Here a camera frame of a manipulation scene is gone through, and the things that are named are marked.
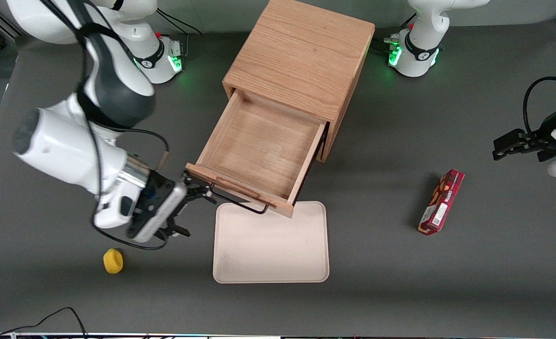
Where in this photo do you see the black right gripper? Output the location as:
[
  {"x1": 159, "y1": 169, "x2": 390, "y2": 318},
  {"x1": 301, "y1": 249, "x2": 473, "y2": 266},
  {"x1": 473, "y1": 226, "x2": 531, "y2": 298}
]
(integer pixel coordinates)
[{"x1": 132, "y1": 170, "x2": 218, "y2": 241}]

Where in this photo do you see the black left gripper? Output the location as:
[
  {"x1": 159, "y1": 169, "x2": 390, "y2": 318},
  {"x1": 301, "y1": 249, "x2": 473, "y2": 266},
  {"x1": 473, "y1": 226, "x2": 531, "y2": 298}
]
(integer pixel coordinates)
[{"x1": 492, "y1": 130, "x2": 556, "y2": 163}]

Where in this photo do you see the black metal drawer handle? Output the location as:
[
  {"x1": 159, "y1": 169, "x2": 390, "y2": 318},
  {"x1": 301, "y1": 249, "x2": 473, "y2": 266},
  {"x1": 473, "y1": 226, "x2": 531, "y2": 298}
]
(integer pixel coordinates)
[{"x1": 210, "y1": 183, "x2": 270, "y2": 215}]

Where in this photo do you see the wooden drawer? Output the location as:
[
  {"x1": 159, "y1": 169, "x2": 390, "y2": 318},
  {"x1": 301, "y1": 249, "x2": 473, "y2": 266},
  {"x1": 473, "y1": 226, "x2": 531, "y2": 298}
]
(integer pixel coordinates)
[{"x1": 185, "y1": 89, "x2": 328, "y2": 218}]

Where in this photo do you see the wooden drawer cabinet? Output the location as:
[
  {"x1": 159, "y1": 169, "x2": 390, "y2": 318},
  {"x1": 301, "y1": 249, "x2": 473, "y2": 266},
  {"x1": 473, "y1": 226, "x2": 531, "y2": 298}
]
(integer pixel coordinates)
[{"x1": 222, "y1": 0, "x2": 376, "y2": 163}]

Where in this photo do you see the cream plastic tray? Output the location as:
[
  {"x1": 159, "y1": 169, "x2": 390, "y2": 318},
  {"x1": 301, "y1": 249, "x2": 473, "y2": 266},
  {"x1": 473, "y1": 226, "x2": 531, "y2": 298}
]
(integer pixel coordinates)
[{"x1": 212, "y1": 201, "x2": 330, "y2": 284}]

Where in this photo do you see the red snack box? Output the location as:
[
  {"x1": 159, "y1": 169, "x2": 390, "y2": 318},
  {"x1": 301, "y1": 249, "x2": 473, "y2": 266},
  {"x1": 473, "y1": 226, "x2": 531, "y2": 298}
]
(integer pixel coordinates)
[{"x1": 417, "y1": 169, "x2": 465, "y2": 236}]

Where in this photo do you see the yellow toy fruit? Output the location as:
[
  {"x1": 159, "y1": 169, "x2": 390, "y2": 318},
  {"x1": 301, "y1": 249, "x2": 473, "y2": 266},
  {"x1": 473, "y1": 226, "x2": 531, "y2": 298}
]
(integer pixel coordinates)
[{"x1": 103, "y1": 248, "x2": 124, "y2": 274}]

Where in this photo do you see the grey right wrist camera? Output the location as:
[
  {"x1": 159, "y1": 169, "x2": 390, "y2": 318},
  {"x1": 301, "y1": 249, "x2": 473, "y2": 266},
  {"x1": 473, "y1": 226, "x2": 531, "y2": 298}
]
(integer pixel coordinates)
[{"x1": 126, "y1": 181, "x2": 188, "y2": 243}]

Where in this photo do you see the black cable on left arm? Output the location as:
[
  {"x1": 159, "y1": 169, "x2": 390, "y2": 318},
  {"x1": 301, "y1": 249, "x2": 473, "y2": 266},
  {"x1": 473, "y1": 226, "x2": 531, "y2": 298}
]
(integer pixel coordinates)
[{"x1": 523, "y1": 76, "x2": 556, "y2": 138}]

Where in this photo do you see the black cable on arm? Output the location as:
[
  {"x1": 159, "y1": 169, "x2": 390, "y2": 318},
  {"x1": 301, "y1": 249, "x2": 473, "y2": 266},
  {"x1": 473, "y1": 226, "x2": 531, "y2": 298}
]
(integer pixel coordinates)
[
  {"x1": 42, "y1": 0, "x2": 170, "y2": 250},
  {"x1": 523, "y1": 76, "x2": 556, "y2": 138}
]

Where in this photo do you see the black cable at table edge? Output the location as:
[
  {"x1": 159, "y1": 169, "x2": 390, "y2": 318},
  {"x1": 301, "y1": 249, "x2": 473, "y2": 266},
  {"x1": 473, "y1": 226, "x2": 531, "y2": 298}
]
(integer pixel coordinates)
[{"x1": 0, "y1": 307, "x2": 89, "y2": 339}]

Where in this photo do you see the black cable at left base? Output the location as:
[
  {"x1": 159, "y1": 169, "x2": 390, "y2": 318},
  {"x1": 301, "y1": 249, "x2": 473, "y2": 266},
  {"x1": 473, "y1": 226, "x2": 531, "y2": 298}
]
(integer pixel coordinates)
[{"x1": 371, "y1": 36, "x2": 402, "y2": 55}]

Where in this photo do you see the black cable at base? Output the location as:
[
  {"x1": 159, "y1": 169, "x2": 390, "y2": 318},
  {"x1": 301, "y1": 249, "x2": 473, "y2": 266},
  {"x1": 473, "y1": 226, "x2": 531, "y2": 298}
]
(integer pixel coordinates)
[
  {"x1": 155, "y1": 7, "x2": 204, "y2": 36},
  {"x1": 371, "y1": 36, "x2": 402, "y2": 55}
]

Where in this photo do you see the black cable at right base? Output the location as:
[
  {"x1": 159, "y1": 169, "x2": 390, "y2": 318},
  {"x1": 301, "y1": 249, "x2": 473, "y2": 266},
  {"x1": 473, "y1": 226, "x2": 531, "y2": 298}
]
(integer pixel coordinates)
[{"x1": 155, "y1": 7, "x2": 204, "y2": 36}]

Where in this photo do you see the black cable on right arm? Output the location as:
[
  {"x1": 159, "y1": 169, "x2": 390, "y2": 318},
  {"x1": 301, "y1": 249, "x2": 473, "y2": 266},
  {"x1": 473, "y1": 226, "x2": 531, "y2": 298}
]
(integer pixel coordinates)
[{"x1": 42, "y1": 0, "x2": 170, "y2": 250}]

